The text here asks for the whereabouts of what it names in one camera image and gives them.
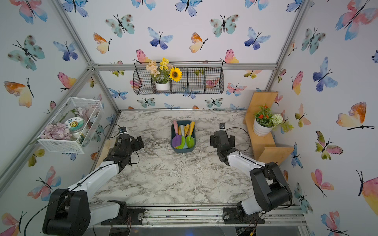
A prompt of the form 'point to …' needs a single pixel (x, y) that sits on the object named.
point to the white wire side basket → (90, 110)
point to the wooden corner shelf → (265, 146)
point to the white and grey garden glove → (109, 143)
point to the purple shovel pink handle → (176, 139)
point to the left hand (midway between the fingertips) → (135, 138)
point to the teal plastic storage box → (190, 144)
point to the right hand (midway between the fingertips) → (223, 134)
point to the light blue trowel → (182, 129)
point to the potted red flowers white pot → (265, 121)
